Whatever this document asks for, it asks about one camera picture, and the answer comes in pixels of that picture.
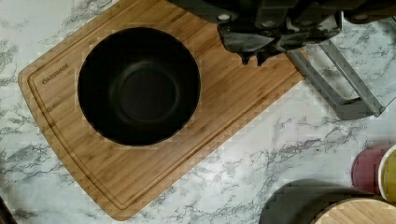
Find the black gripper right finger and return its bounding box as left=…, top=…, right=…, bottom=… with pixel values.
left=256, top=18, right=342, bottom=66

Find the dark canister with wooden lid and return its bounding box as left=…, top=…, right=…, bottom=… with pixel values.
left=259, top=179, right=388, bottom=224

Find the toaster oven with handle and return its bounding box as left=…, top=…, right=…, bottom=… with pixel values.
left=287, top=40, right=386, bottom=120

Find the yellow mug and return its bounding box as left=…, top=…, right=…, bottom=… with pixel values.
left=378, top=146, right=396, bottom=203

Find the bamboo cutting board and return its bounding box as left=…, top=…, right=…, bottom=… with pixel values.
left=18, top=0, right=303, bottom=221

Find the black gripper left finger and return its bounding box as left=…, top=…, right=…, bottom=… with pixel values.
left=218, top=25, right=275, bottom=65

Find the black bowl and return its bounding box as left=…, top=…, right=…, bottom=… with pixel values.
left=78, top=27, right=201, bottom=147

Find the pink cup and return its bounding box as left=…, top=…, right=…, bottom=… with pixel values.
left=351, top=147, right=388, bottom=195

